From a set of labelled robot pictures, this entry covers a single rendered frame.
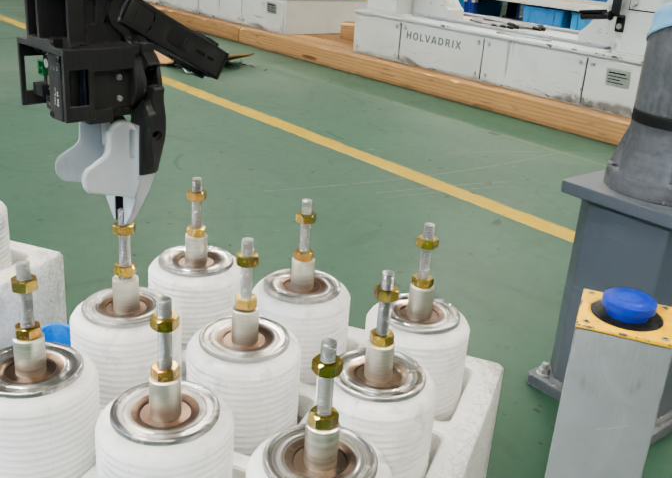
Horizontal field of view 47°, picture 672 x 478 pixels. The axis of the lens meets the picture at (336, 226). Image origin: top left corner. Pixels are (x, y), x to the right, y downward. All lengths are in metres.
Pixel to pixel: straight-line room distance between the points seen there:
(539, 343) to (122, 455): 0.83
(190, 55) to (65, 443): 0.32
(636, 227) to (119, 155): 0.62
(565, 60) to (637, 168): 1.84
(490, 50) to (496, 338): 1.91
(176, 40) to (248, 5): 3.60
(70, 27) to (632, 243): 0.69
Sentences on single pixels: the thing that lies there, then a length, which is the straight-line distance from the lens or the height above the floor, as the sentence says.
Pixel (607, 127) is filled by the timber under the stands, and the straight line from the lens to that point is 2.66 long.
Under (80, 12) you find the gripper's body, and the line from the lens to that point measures 0.60.
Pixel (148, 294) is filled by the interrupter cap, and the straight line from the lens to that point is 0.73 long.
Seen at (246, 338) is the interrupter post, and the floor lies 0.26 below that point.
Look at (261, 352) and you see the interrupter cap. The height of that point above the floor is 0.25.
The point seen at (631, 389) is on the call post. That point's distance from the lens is 0.63.
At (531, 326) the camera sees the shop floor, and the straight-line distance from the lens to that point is 1.30.
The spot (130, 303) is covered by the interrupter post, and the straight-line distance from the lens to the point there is 0.70.
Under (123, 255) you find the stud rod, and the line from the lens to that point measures 0.69.
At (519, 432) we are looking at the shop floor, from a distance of 1.04.
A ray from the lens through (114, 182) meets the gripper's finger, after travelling 0.64.
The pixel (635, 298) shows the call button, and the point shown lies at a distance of 0.63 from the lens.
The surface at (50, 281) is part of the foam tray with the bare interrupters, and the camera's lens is 1.01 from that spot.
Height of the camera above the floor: 0.57
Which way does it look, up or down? 21 degrees down
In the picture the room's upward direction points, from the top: 4 degrees clockwise
